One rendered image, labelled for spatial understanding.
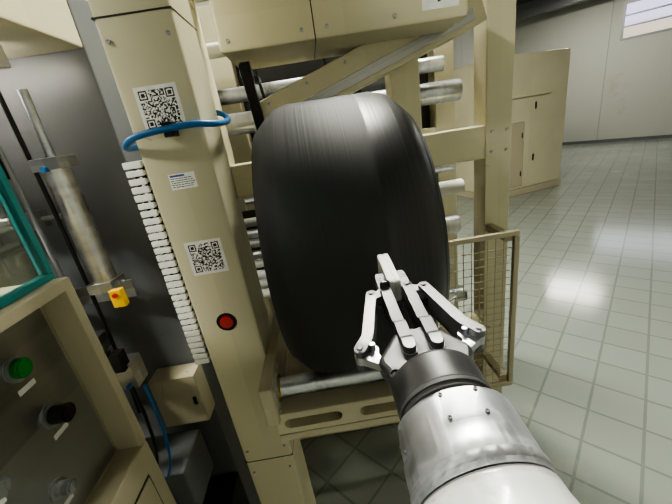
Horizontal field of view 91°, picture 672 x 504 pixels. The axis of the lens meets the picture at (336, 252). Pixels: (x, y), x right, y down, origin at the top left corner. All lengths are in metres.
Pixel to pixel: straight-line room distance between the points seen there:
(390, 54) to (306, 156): 0.63
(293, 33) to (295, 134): 0.42
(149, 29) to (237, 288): 0.49
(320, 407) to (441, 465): 0.59
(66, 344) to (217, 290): 0.27
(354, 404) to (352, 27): 0.88
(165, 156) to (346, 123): 0.35
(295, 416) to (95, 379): 0.39
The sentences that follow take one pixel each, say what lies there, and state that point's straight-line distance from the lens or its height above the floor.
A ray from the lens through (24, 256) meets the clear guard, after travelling 0.69.
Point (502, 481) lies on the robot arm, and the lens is 0.23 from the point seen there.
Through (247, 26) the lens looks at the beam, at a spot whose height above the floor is 1.68.
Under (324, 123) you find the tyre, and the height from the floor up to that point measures 1.44.
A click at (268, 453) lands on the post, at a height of 0.64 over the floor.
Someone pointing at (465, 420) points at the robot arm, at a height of 1.25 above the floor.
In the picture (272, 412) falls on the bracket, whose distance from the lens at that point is 0.79.
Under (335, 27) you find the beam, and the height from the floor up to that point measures 1.65.
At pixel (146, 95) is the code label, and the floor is 1.53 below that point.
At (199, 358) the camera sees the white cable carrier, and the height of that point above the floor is 0.97.
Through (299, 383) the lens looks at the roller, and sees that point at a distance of 0.80.
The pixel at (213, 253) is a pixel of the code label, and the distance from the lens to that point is 0.74.
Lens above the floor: 1.43
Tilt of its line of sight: 21 degrees down
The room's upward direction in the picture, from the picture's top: 9 degrees counter-clockwise
